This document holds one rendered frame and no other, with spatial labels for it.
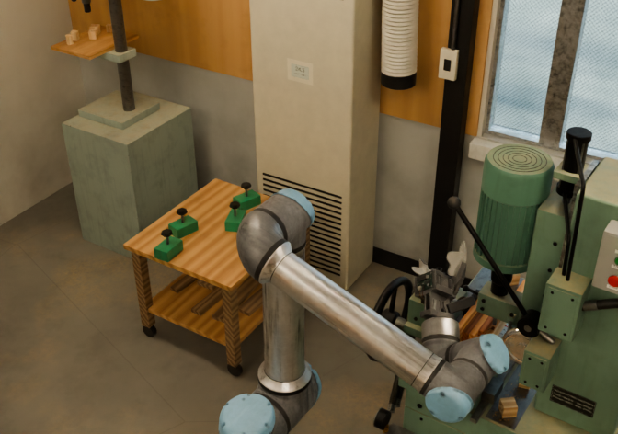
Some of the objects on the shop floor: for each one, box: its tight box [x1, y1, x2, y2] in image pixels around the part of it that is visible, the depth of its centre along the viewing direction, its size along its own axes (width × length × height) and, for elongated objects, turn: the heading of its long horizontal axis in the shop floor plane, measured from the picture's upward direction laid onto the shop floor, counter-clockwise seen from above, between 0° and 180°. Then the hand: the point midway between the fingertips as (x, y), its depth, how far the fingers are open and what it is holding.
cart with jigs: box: [123, 178, 315, 376], centre depth 367 cm, size 66×57×64 cm
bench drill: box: [51, 0, 198, 261], centre depth 406 cm, size 48×62×158 cm
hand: (443, 250), depth 207 cm, fingers open, 14 cm apart
